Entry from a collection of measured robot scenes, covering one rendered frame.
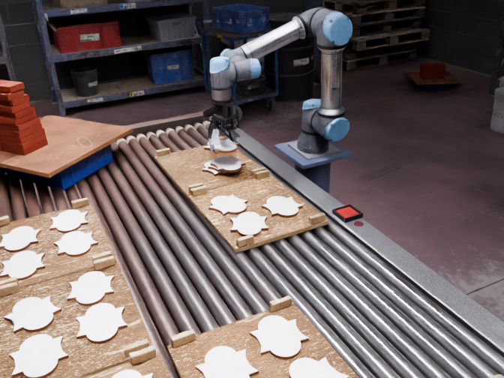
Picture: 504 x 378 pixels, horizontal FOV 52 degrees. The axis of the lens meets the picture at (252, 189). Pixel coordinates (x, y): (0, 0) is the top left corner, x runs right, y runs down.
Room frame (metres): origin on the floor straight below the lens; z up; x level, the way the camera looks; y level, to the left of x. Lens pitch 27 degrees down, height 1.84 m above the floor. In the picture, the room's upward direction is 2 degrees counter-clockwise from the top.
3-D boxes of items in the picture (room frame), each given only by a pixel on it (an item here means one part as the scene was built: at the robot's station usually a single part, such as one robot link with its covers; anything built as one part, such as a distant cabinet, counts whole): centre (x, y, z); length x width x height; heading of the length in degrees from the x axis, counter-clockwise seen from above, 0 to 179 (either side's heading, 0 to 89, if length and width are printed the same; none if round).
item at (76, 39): (5.88, 1.76, 0.78); 0.66 x 0.45 x 0.28; 115
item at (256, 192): (1.60, -0.01, 0.93); 0.41 x 0.35 x 0.02; 26
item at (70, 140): (2.06, 0.85, 1.03); 0.50 x 0.50 x 0.02; 63
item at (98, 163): (2.02, 0.80, 0.97); 0.31 x 0.31 x 0.10; 63
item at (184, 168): (1.98, 0.18, 0.93); 0.41 x 0.35 x 0.02; 26
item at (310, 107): (2.24, -0.30, 1.05); 0.13 x 0.12 x 0.14; 23
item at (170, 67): (6.28, 0.94, 0.32); 0.50 x 0.41 x 0.37; 111
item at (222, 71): (1.91, 0.10, 1.34); 0.09 x 0.08 x 0.11; 113
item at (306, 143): (2.25, -0.30, 0.93); 0.15 x 0.15 x 0.10
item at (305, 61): (5.90, -0.48, 0.44); 0.59 x 0.59 x 0.88
